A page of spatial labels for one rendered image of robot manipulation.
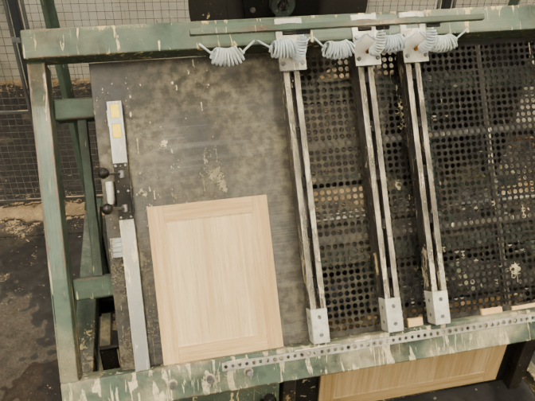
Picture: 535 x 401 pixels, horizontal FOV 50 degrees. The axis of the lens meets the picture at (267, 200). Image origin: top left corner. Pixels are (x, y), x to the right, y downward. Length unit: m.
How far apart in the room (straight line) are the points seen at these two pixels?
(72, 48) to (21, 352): 2.01
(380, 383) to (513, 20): 1.65
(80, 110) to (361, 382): 1.67
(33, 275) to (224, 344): 2.17
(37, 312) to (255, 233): 2.01
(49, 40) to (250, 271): 1.06
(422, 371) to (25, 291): 2.46
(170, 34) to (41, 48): 0.43
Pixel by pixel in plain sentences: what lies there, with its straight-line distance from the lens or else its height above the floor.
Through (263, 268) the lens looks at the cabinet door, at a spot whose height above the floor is 1.13.
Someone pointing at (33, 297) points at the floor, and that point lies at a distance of 3.93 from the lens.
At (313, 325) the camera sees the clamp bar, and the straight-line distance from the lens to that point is 2.15.
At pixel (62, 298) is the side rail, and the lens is 2.12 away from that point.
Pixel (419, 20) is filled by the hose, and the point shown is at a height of 1.93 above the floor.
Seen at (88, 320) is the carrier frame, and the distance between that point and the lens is 2.53.
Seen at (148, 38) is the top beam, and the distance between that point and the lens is 2.12.
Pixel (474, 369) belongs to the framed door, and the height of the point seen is 0.35.
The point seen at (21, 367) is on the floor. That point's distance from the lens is 3.54.
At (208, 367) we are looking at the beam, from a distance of 2.14.
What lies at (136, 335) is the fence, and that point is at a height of 1.00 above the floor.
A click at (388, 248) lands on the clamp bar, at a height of 1.17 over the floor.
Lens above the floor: 2.52
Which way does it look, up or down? 34 degrees down
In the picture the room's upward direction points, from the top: 1 degrees clockwise
